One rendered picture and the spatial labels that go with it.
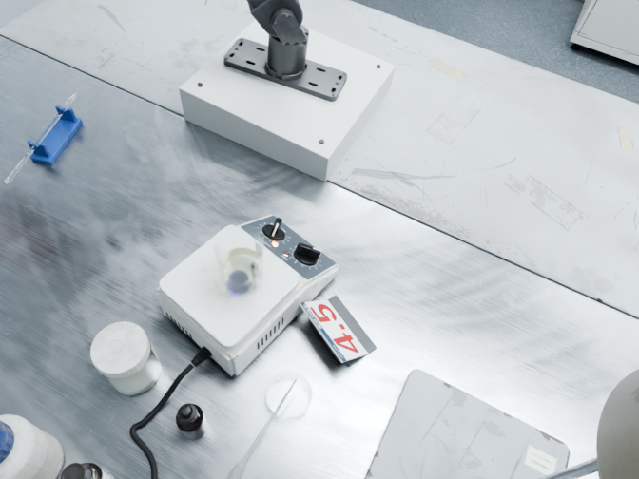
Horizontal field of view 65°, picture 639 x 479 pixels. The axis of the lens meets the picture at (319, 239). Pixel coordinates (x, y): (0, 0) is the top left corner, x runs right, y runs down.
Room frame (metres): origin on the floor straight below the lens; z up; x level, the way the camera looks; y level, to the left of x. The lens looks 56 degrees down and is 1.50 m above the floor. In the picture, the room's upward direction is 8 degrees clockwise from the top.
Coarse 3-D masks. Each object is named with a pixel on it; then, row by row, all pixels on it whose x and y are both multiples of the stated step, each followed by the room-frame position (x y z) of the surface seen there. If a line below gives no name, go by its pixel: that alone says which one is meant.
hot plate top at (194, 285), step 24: (192, 264) 0.29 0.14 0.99; (216, 264) 0.29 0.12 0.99; (264, 264) 0.30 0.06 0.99; (168, 288) 0.25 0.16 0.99; (192, 288) 0.26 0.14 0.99; (216, 288) 0.26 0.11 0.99; (264, 288) 0.27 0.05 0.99; (288, 288) 0.27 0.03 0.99; (192, 312) 0.23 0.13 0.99; (216, 312) 0.23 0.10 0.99; (240, 312) 0.24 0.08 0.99; (264, 312) 0.24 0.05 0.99; (216, 336) 0.20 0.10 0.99; (240, 336) 0.21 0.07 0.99
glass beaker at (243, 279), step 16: (240, 224) 0.30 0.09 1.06; (224, 240) 0.29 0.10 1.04; (240, 240) 0.30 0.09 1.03; (256, 240) 0.30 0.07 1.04; (256, 256) 0.27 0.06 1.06; (224, 272) 0.26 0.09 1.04; (240, 272) 0.25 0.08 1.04; (256, 272) 0.26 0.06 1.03; (224, 288) 0.26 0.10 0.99; (240, 288) 0.25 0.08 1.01; (256, 288) 0.26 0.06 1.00
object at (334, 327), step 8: (312, 304) 0.29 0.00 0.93; (320, 304) 0.29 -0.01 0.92; (312, 312) 0.27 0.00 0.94; (320, 312) 0.28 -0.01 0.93; (328, 312) 0.29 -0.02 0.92; (320, 320) 0.26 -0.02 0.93; (328, 320) 0.27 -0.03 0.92; (336, 320) 0.28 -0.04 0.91; (328, 328) 0.26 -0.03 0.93; (336, 328) 0.26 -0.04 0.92; (344, 328) 0.27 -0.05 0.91; (336, 336) 0.25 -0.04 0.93; (344, 336) 0.25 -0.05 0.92; (352, 336) 0.26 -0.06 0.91; (336, 344) 0.23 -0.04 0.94; (344, 344) 0.24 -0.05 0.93; (352, 344) 0.25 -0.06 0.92; (344, 352) 0.23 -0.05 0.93; (352, 352) 0.23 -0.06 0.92; (360, 352) 0.24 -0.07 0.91
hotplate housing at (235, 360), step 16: (336, 272) 0.34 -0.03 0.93; (304, 288) 0.29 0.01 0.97; (320, 288) 0.31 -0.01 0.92; (160, 304) 0.25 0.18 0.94; (288, 304) 0.26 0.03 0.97; (176, 320) 0.24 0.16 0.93; (192, 320) 0.23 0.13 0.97; (272, 320) 0.24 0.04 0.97; (288, 320) 0.26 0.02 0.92; (192, 336) 0.22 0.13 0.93; (208, 336) 0.21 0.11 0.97; (256, 336) 0.22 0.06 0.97; (272, 336) 0.24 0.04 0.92; (208, 352) 0.20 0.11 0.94; (224, 352) 0.20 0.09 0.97; (240, 352) 0.20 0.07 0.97; (256, 352) 0.22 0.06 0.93; (224, 368) 0.19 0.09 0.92; (240, 368) 0.19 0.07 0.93
